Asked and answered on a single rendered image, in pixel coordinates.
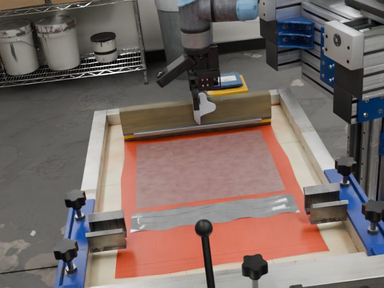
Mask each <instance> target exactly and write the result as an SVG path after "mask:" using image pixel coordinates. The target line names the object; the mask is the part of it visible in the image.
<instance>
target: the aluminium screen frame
mask: <svg viewBox="0 0 384 288"><path fill-rule="evenodd" d="M269 92H270V94H271V106H276V105H280V106H281V108H282V110H283V112H284V114H285V116H286V117H287V119H288V121H289V123H290V125H291V126H292V128H293V130H294V132H295V134H296V136H297V138H298V140H299V142H300V144H301V145H302V147H303V149H304V151H305V153H306V155H307V157H308V159H309V161H310V163H311V164H312V166H313V168H314V170H315V172H316V174H317V176H318V178H319V180H320V181H321V183H322V184H323V185H324V184H329V182H328V180H327V178H326V177H325V175H324V173H323V171H324V170H327V169H334V168H335V162H334V160H333V159H332V157H331V155H330V154H329V152H328V150H327V148H326V147H325V146H324V144H323V142H322V141H321V139H320V137H319V135H318V134H317V132H316V131H315V129H314V128H313V126H312V124H311V122H310V121H309V119H308V117H307V116H306V114H305V112H304V111H303V109H302V108H301V106H300V104H299V103H298V101H297V99H296V97H295V96H294V94H293V93H292V91H291V90H290V88H284V89H275V90H269ZM113 125H121V120H120V116H119V109H111V110H101V111H95V112H94V117H93V124H92V127H91V134H90V140H89V146H88V150H87V157H86V163H85V169H84V173H83V180H82V186H81V191H85V194H86V199H95V208H94V213H98V211H99V202H100V196H101V186H102V177H103V167H104V161H105V152H106V142H107V132H108V127H109V126H113ZM342 223H343V225H344V227H345V229H346V230H347V232H348V234H349V236H350V238H351V240H352V242H353V244H354V246H355V247H356V249H357V251H358V253H351V254H342V255H334V256H329V257H320V258H312V259H303V260H298V261H289V262H281V263H272V264H268V269H276V268H281V267H290V266H298V265H306V264H312V263H321V262H329V261H338V260H343V259H352V258H360V257H369V254H368V252H367V251H366V249H365V247H364V245H363V243H362V241H361V240H360V238H359V236H358V234H357V232H356V231H355V229H354V227H353V225H352V224H351V222H350V220H349V218H348V216H347V220H346V221H342ZM93 255H94V253H90V249H89V256H88V262H87V270H86V279H85V287H84V288H127V287H135V286H144V285H152V284H158V283H166V282H175V281H183V280H188V279H197V278H206V273H196V274H188V275H179V276H174V277H166V278H157V279H148V280H143V281H135V282H126V283H118V284H112V285H103V286H95V287H90V280H91V270H92V265H93ZM241 272H242V268H236V269H227V270H219V271H214V276H219V275H228V274H236V273H241Z"/></svg>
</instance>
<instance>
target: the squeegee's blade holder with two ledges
mask: <svg viewBox="0 0 384 288"><path fill-rule="evenodd" d="M258 122H262V119H261V117H255V118H245V119H236V120H230V121H221V122H212V123H202V124H200V125H199V124H196V125H187V126H178V127H168V128H162V129H153V130H144V131H134V137H141V136H147V135H157V134H166V133H176V132H181V131H190V130H200V129H209V128H215V127H224V126H234V125H243V124H249V123H258Z"/></svg>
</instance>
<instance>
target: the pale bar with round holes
mask: <svg viewBox="0 0 384 288"><path fill-rule="evenodd" d="M270 275H273V276H274V277H275V280H276V283H277V286H278V288H289V286H291V285H299V284H302V286H303V288H384V254H382V255H374V256H369V257H360V258H352V259H343V260H338V261H329V262H321V263H312V264H306V265H298V266H290V267H281V268H276V269H268V273H267V274H265V275H263V276H262V277H264V276H270ZM248 278H249V277H244V276H243V275H242V273H236V274H228V275H219V276H214V281H215V283H217V282H225V281H233V280H239V279H248ZM203 284H207V282H206V278H197V279H188V280H183V281H175V282H166V283H158V284H152V285H144V286H135V287H127V288H193V286H194V285H203Z"/></svg>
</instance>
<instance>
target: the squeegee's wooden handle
mask: <svg viewBox="0 0 384 288"><path fill-rule="evenodd" d="M207 101H209V102H211V103H214V104H215V106H216V109H215V110H214V111H213V112H210V113H208V114H205V115H202V116H201V117H200V118H201V124H202V123H212V122H221V121H230V120H236V119H245V118H255V117H261V119H262V120H263V119H271V94H270V92H269V90H265V91H255V92H250V93H240V94H231V95H222V96H216V97H207ZM119 116H120V120H121V126H122V132H123V136H127V135H134V131H144V130H153V129H162V128H168V127H178V126H187V125H196V124H197V122H196V121H195V119H194V110H193V100H192V99H187V100H181V101H172V102H162V103H153V104H148V105H138V106H128V107H120V108H119Z"/></svg>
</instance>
